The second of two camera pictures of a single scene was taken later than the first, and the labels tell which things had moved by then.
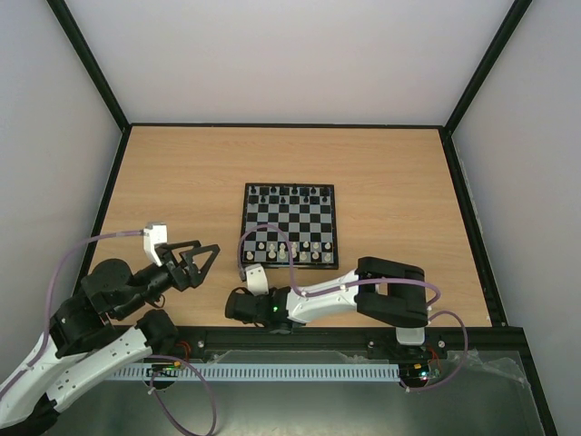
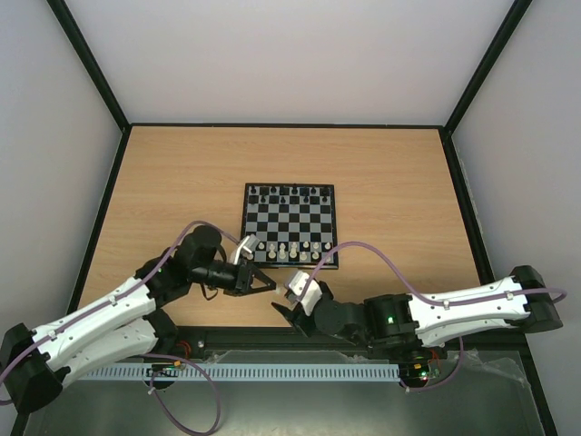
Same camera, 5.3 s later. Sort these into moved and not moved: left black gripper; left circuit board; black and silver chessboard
Moved: left black gripper
Not moved: black and silver chessboard; left circuit board
